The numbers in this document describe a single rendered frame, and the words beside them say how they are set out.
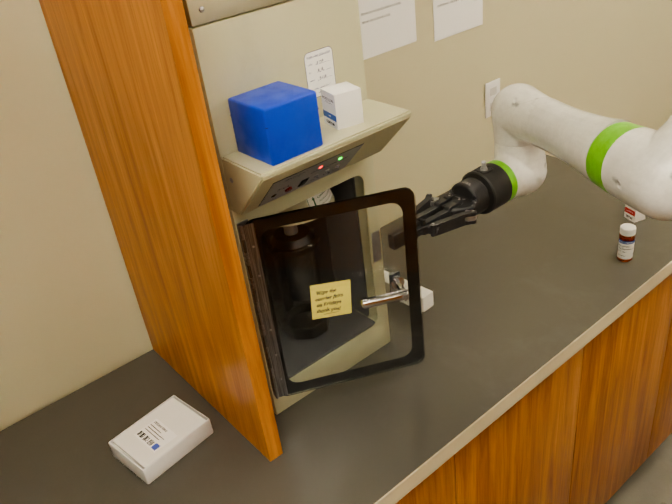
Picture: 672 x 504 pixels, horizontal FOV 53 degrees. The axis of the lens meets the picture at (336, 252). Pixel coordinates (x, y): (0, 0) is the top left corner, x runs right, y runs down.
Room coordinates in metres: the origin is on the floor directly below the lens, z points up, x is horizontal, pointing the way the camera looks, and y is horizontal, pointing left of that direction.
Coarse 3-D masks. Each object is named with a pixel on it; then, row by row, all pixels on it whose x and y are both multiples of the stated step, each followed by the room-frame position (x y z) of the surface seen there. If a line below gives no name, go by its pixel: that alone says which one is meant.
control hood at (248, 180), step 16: (368, 112) 1.13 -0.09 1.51; (384, 112) 1.12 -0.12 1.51; (400, 112) 1.10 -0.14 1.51; (352, 128) 1.06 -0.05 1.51; (368, 128) 1.05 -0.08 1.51; (384, 128) 1.07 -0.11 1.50; (400, 128) 1.13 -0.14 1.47; (336, 144) 1.01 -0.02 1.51; (352, 144) 1.04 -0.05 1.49; (368, 144) 1.09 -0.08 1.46; (384, 144) 1.15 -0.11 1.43; (224, 160) 1.00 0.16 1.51; (240, 160) 0.99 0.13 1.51; (256, 160) 0.98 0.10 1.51; (288, 160) 0.96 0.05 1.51; (304, 160) 0.97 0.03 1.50; (320, 160) 1.01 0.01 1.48; (352, 160) 1.12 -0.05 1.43; (240, 176) 0.97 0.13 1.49; (256, 176) 0.93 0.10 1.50; (272, 176) 0.94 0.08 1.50; (288, 176) 0.98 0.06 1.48; (240, 192) 0.98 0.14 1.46; (256, 192) 0.95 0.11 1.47; (240, 208) 0.99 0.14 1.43
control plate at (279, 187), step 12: (336, 156) 1.04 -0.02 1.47; (348, 156) 1.08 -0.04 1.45; (312, 168) 1.01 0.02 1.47; (324, 168) 1.05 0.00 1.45; (336, 168) 1.09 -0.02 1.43; (288, 180) 0.99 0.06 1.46; (300, 180) 1.03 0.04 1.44; (312, 180) 1.07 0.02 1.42; (276, 192) 1.00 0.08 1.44; (288, 192) 1.04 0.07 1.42
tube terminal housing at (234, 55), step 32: (288, 0) 1.13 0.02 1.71; (320, 0) 1.15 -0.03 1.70; (352, 0) 1.19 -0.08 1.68; (192, 32) 1.02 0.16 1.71; (224, 32) 1.04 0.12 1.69; (256, 32) 1.08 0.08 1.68; (288, 32) 1.11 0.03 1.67; (320, 32) 1.15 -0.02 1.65; (352, 32) 1.19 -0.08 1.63; (224, 64) 1.04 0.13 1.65; (256, 64) 1.07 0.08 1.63; (288, 64) 1.11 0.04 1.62; (352, 64) 1.19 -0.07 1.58; (224, 96) 1.03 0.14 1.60; (224, 128) 1.02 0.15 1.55; (320, 192) 1.12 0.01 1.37; (256, 320) 1.01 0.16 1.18
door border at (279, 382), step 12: (252, 228) 1.01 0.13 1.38; (252, 240) 1.01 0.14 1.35; (252, 252) 1.01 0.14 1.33; (252, 264) 1.01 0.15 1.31; (252, 276) 1.00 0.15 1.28; (264, 288) 1.01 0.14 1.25; (264, 300) 1.01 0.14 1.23; (264, 312) 1.01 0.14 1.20; (264, 324) 1.01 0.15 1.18; (264, 336) 1.00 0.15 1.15; (276, 348) 1.01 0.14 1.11; (276, 360) 1.01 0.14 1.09; (276, 372) 1.01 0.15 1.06; (276, 384) 1.01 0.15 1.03
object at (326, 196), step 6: (324, 192) 1.17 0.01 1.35; (330, 192) 1.19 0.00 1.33; (312, 198) 1.14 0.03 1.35; (318, 198) 1.15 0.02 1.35; (324, 198) 1.16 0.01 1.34; (330, 198) 1.18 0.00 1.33; (300, 204) 1.13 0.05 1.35; (306, 204) 1.13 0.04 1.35; (312, 204) 1.14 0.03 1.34; (318, 204) 1.14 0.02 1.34; (288, 210) 1.12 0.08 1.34
